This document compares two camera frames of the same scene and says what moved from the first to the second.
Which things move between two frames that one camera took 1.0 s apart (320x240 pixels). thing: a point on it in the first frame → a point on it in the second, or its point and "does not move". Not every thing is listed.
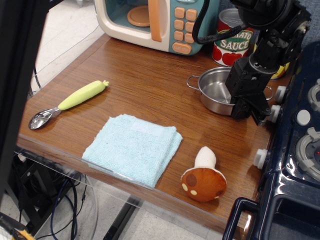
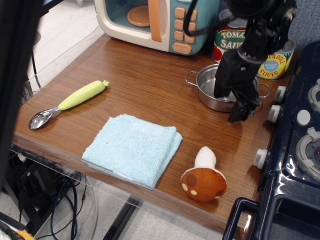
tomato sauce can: (229, 46) does not move
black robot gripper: (247, 79) → (234, 74)
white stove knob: (260, 157) does not move
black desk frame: (34, 189) does not move
